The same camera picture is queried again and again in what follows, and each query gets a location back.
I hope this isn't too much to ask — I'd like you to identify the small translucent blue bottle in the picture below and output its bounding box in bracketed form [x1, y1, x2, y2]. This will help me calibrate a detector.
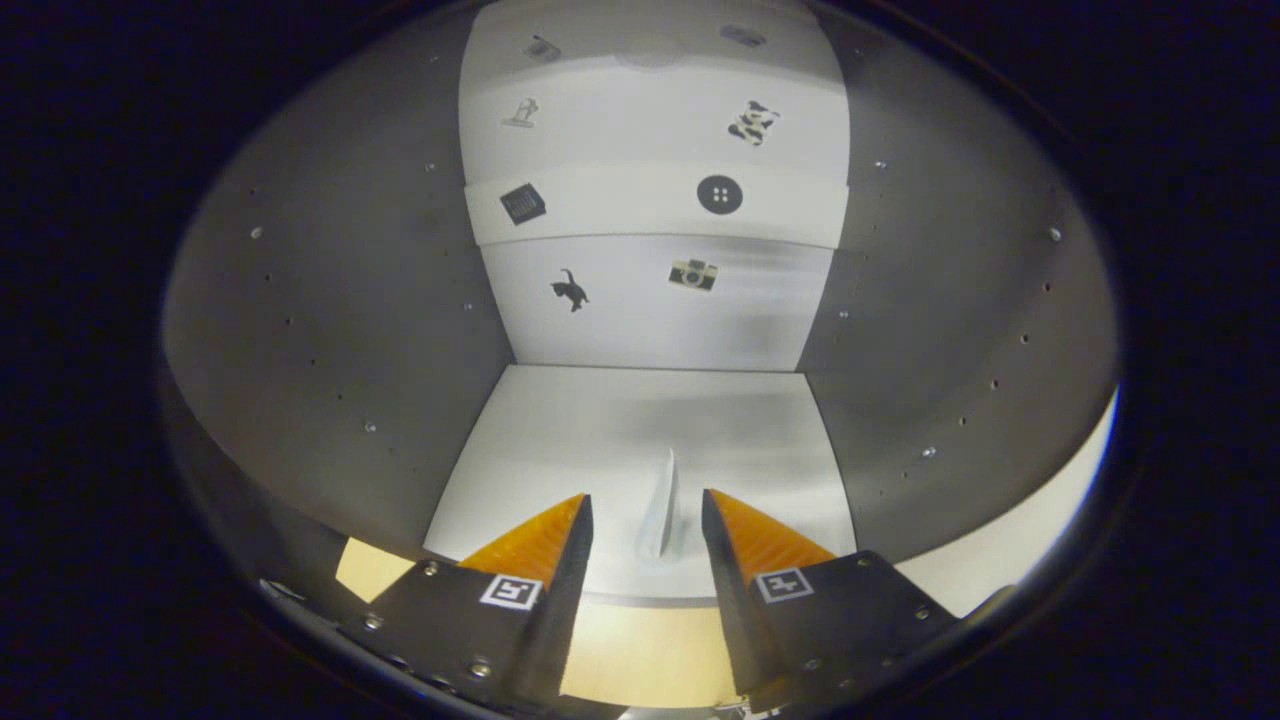
[635, 448, 687, 567]

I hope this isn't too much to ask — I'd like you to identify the dark grey cabinet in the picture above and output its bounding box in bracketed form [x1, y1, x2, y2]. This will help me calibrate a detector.
[160, 0, 1121, 606]

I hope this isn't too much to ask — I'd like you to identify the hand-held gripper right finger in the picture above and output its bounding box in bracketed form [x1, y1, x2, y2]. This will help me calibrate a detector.
[700, 487, 963, 713]

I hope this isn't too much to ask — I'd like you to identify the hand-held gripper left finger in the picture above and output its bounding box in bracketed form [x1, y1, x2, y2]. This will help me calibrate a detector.
[338, 492, 595, 706]

